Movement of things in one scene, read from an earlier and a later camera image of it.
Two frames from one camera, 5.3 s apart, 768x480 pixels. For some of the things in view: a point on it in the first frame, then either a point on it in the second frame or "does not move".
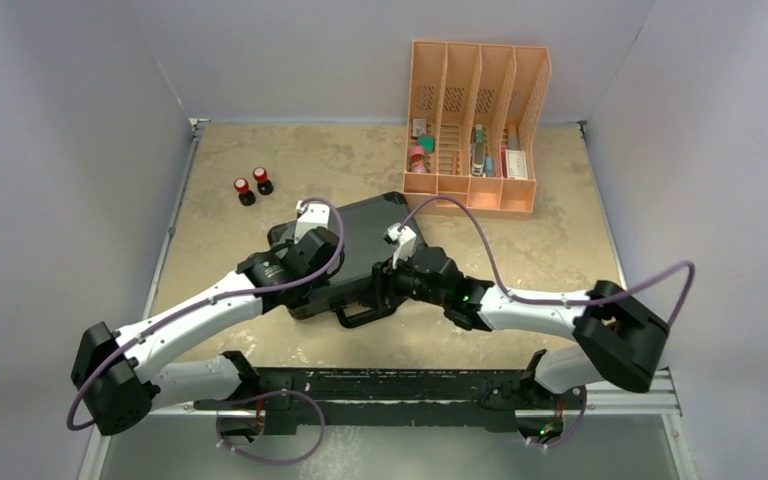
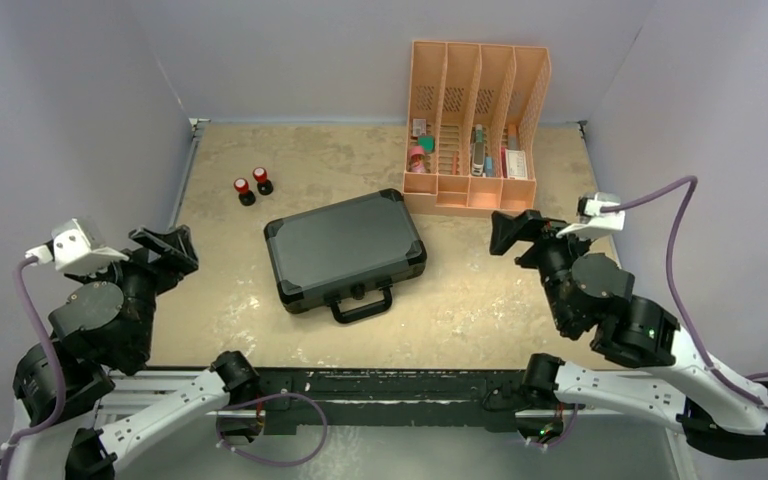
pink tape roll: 416,159 does not move
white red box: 514,164 does not move
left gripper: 322,282 -> 169,271
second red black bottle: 264,185 does not move
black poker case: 374,231 does not move
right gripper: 385,280 -> 524,226
